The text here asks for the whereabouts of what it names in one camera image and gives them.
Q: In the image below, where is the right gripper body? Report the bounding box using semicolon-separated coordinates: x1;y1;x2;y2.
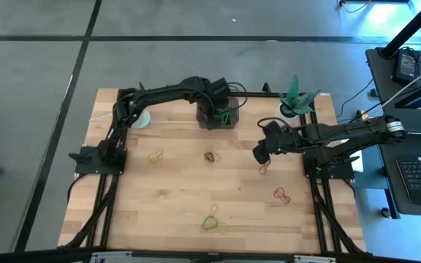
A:
252;119;301;166

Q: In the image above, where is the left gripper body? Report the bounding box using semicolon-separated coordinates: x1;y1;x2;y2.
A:
205;95;230;117

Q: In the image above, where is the green rubber band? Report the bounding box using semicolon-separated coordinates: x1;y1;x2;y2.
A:
217;108;233;125
201;215;219;232

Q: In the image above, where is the grey translucent plastic bin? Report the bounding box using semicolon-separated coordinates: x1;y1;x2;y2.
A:
195;95;240;131

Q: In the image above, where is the green plant in white pot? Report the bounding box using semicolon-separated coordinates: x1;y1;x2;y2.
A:
274;74;322;127

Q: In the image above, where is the white globe table lamp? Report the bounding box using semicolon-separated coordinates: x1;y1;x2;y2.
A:
132;109;152;129

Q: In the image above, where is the black desk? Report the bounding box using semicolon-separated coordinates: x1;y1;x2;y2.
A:
365;46;421;133

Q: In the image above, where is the black keyboard desk shelf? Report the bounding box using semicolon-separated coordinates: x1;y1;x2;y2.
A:
344;115;421;220

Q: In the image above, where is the black power adapter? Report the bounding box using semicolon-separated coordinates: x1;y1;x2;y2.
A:
392;49;420;85

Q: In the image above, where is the black diagonal pole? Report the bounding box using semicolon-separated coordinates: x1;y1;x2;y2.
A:
379;0;421;59

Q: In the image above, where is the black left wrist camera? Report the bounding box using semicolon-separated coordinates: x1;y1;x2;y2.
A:
210;77;230;99

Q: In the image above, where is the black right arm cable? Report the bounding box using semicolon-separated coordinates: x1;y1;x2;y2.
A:
257;116;288;129

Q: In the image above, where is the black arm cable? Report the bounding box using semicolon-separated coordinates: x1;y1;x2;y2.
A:
227;82;249;111
257;116;288;129

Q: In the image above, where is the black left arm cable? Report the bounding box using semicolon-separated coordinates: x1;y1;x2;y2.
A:
227;82;249;111

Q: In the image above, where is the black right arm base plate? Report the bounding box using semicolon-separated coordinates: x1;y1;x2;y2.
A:
302;150;356;180

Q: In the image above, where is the white lamp cable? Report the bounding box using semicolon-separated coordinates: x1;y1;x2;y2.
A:
88;110;116;122

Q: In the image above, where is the white thin cable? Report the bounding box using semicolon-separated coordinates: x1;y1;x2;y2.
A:
380;58;421;109

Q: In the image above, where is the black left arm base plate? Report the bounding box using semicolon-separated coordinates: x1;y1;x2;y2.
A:
67;145;128;175

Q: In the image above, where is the black aluminium table frame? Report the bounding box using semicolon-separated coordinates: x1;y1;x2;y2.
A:
64;87;367;256

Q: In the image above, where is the black camera rig beam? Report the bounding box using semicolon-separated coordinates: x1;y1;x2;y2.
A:
0;246;421;263

